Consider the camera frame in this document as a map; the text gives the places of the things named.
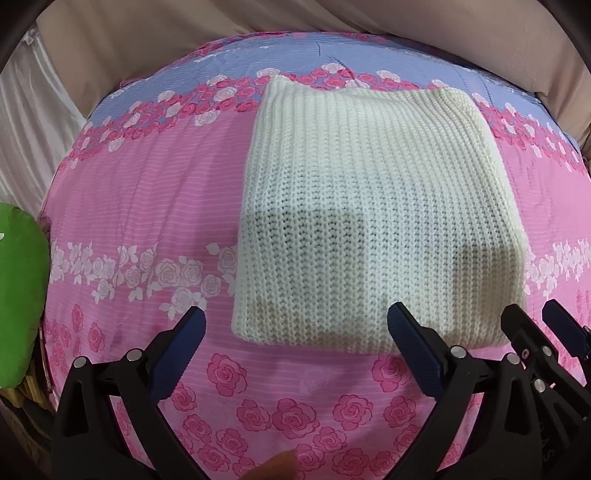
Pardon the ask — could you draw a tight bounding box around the beige fabric headboard cover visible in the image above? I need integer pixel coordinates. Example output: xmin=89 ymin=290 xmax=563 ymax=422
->
xmin=37 ymin=1 xmax=590 ymax=126

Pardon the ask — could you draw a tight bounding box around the white red black knit sweater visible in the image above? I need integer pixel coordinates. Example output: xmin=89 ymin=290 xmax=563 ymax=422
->
xmin=231 ymin=76 xmax=529 ymax=354

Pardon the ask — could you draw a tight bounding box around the green plush pillow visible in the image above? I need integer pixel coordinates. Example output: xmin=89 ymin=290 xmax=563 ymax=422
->
xmin=0 ymin=203 xmax=50 ymax=388

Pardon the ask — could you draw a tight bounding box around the person's fingertip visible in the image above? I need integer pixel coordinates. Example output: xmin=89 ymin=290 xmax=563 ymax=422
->
xmin=242 ymin=451 xmax=300 ymax=480

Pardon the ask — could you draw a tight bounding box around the white satin curtain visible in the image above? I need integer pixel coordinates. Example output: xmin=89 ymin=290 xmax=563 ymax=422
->
xmin=0 ymin=26 xmax=85 ymax=216

